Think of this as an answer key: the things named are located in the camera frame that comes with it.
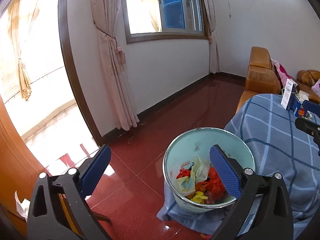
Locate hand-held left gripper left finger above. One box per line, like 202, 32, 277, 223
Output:
27, 144, 112, 240

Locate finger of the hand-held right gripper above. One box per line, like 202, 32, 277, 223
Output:
303, 100, 320, 112
295, 117, 320, 142

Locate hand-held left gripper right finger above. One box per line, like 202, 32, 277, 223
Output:
209, 144, 293, 240

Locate yellow-green plastic bag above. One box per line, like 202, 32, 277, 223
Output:
176, 155, 211, 196

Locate red yellow candy wrapper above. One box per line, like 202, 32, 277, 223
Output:
191, 191, 208, 202

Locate clear red plastic wrapper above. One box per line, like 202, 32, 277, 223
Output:
176, 168, 192, 180

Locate light blue waste bin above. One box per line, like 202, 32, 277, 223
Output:
162, 127, 256, 209

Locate white tissue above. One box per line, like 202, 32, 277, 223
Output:
295, 90, 311, 103

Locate tan leather sofa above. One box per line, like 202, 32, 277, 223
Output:
297, 70, 320, 103

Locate white milk carton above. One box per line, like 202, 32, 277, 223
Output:
280, 79, 298, 111

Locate blue plaid tablecloth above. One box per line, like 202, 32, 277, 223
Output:
156, 93, 320, 240

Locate tan leather armchair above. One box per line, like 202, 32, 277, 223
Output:
236, 46, 283, 113

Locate crumpled white paper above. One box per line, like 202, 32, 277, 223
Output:
14, 191, 31, 217

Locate tan balcony curtain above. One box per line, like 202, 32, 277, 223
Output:
7, 0, 33, 102

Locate pink curtain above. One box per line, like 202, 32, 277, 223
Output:
198, 0, 221, 75
89, 0, 140, 131

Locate brown framed window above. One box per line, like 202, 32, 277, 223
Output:
122, 0, 210, 45

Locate brown door frame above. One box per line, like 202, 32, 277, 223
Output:
58, 0, 103, 145

